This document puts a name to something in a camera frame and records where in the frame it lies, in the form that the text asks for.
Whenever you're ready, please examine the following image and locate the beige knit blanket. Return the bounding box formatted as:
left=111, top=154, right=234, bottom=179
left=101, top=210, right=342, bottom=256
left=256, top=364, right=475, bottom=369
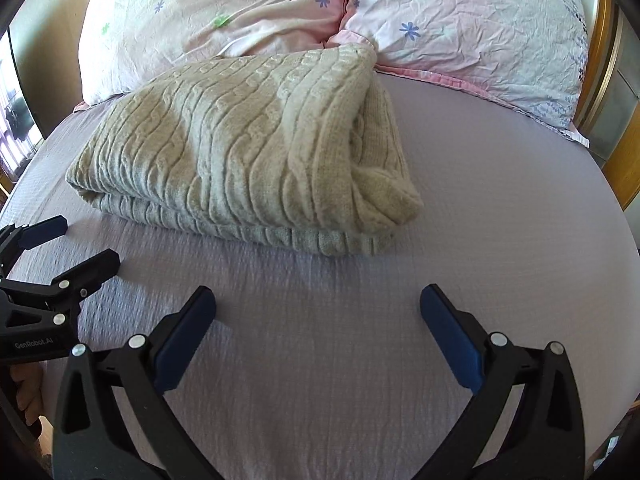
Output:
left=65, top=43, right=425, bottom=257

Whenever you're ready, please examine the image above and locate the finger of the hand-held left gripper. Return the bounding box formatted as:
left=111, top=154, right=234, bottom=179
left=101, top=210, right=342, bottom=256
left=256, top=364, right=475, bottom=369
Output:
left=0, top=215, right=69, bottom=281
left=0, top=249, right=121, bottom=331

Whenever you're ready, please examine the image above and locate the wooden headboard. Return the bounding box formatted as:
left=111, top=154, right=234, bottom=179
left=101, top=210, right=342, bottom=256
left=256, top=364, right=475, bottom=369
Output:
left=572, top=0, right=640, bottom=201

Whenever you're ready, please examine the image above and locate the person's left hand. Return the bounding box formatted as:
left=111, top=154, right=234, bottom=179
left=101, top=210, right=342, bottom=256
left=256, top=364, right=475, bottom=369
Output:
left=11, top=361, right=47, bottom=426

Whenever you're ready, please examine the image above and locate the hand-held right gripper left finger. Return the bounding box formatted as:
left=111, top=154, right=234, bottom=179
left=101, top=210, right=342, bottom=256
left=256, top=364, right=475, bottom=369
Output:
left=51, top=285, right=217, bottom=480

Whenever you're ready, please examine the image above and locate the pink floral pillow with tree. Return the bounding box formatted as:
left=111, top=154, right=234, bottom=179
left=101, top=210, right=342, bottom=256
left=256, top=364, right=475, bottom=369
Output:
left=78, top=0, right=351, bottom=106

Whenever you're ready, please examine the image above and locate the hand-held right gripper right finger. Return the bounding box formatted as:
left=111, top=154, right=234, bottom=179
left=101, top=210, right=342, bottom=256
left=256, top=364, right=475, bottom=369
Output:
left=419, top=284, right=587, bottom=480

